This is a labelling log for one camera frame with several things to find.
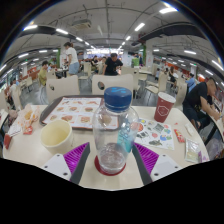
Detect red ketchup packet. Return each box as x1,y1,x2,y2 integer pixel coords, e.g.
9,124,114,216
22,125,34,136

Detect dark food tray with liner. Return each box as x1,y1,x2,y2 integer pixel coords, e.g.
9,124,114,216
39,95,119,130

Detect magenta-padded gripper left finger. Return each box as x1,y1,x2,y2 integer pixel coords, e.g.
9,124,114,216
41,142,92,185

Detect paper bag of fries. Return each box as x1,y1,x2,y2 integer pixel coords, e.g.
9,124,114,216
16,103,40,131

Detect ceiling strip lights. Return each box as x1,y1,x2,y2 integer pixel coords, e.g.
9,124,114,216
0,4,224,81

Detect clear blue-capped water bottle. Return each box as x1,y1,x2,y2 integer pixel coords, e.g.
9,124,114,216
92,86,140,175

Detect white neighbouring table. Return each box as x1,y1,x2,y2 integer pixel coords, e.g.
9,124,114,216
0,109,9,134
209,113,224,134

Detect printed sticker leaflet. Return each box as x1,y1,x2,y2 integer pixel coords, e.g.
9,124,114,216
134,117,176,151

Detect clear plastic packet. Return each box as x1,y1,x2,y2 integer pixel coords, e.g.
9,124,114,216
184,138,201,164

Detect group of beige chairs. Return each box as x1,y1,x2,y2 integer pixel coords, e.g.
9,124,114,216
19,61,188,108

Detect red paper cup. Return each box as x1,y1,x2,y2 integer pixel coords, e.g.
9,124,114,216
153,91,177,124

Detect cream plastic cup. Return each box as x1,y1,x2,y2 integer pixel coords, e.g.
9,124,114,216
39,119,75,155

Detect white sauce sachet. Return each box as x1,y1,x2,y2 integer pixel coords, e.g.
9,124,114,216
184,123,195,137

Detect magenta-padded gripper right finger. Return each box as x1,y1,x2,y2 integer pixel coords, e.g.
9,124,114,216
131,142,183,186

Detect small red sauce packet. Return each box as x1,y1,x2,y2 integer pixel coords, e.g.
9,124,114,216
173,128,186,144

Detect ceiling air conditioner unit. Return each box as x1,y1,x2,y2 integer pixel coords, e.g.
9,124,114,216
70,19,93,30

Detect white printed card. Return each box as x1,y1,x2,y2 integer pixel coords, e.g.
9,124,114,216
7,123,23,138

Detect beige chair with round hole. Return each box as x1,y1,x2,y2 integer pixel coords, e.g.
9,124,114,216
45,75,81,104
91,73,134,98

